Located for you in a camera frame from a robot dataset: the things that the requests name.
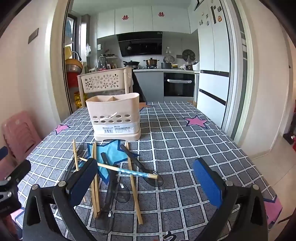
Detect white refrigerator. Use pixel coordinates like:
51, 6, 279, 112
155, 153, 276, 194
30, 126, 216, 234
196, 0, 232, 131

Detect white upper kitchen cabinets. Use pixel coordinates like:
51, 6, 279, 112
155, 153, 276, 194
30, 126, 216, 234
97, 5, 192, 39

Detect black range hood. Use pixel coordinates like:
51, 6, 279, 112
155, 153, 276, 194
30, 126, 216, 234
116, 32, 164, 57

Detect grey wall switch panel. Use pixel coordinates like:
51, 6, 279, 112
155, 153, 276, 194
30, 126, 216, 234
28, 28, 39, 44

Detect white door frame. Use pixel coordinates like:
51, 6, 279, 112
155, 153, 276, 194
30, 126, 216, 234
50, 0, 255, 141

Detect red and yellow container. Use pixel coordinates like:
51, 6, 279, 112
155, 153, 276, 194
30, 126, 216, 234
65, 46, 84, 93

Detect gold tinsel bundle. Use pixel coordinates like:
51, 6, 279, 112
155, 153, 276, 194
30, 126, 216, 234
73, 91, 85, 107

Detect blue patterned bamboo chopstick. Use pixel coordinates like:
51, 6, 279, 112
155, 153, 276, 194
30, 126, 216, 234
78, 157, 160, 180

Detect pink plastic stool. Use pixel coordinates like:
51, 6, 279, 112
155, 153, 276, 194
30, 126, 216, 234
2, 111, 42, 164

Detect beige flower-cutout basket cart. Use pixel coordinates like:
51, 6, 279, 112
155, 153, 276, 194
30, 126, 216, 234
77, 67, 134, 107

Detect black wok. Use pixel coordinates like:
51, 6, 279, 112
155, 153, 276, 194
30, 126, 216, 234
122, 60, 140, 68

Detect beige plastic utensil holder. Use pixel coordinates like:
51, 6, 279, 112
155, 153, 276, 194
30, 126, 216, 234
85, 92, 142, 141

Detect grey checked star tablecloth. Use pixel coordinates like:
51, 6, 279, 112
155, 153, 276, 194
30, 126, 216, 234
17, 101, 284, 241

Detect golden cooking pot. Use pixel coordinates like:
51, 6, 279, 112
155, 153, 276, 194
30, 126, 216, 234
143, 58, 160, 67

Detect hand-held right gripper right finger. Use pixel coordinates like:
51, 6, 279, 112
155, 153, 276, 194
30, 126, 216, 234
193, 158, 270, 241

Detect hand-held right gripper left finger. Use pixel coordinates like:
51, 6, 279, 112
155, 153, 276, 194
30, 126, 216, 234
22, 158, 98, 241

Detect round metal steamer rack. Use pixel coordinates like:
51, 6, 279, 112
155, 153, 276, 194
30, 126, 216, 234
182, 49, 196, 62

